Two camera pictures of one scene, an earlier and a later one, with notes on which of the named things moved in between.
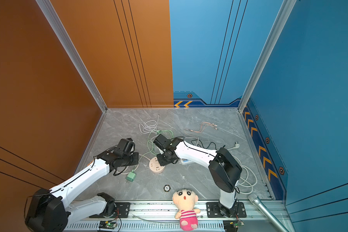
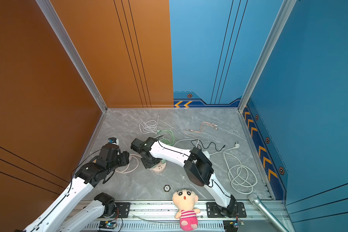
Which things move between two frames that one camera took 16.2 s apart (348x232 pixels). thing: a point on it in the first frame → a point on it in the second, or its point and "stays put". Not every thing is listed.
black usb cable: (199, 140) stays put
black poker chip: (166, 188) stays put
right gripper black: (161, 162) → (147, 166)
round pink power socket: (155, 166) stays put
